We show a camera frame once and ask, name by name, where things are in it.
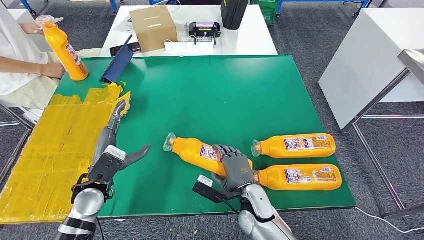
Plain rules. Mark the person's left hand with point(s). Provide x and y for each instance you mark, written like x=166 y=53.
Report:
x=31 y=28

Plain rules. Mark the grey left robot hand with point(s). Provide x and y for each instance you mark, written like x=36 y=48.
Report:
x=104 y=142

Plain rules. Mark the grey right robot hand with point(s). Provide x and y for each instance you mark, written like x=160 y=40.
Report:
x=238 y=169

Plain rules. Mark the person's right hand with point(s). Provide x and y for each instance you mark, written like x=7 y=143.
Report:
x=53 y=70

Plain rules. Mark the orange detergent bottle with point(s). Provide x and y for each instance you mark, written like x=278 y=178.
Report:
x=188 y=152
x=275 y=149
x=64 y=56
x=275 y=182

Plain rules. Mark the person's right forearm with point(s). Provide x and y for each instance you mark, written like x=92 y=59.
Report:
x=20 y=64

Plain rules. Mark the person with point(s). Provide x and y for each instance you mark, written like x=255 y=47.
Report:
x=16 y=46

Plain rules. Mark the yellow taped cardboard sheet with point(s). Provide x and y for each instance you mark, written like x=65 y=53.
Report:
x=49 y=149

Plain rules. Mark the dark blue folder stand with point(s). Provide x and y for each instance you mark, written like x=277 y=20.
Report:
x=117 y=64

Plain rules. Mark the black phone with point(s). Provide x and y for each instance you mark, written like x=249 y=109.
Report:
x=116 y=50

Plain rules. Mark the green table mat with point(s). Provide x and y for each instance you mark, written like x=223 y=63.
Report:
x=215 y=99

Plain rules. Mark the printed paper sheet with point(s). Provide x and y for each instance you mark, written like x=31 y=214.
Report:
x=124 y=24

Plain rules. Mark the brown cardboard box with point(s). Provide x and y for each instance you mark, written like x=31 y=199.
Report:
x=154 y=30

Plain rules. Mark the white table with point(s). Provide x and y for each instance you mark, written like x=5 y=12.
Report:
x=251 y=41

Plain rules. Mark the black handheld controller with screen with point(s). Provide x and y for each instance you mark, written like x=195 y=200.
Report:
x=204 y=33

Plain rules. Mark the black hard case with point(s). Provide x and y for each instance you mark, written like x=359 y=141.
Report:
x=234 y=13

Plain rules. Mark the green plastic crate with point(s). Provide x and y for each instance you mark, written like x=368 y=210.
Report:
x=266 y=11

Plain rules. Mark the large white tabletop panel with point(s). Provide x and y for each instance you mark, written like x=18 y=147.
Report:
x=364 y=66

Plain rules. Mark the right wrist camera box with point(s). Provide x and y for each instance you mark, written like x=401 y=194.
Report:
x=212 y=193

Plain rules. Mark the steel frame table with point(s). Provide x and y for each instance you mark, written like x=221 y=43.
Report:
x=414 y=63

